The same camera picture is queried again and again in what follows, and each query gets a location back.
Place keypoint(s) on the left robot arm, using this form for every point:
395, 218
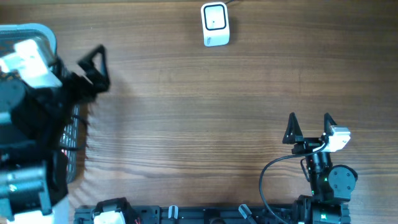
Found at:
35, 110

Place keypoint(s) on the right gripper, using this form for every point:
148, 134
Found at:
306, 144

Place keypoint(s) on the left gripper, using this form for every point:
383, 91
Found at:
89, 93

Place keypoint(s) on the white barcode scanner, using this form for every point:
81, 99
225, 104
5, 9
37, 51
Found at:
215, 24

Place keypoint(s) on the grey plastic mesh basket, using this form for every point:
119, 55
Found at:
11, 34

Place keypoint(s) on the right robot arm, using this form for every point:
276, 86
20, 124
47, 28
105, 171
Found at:
331, 185

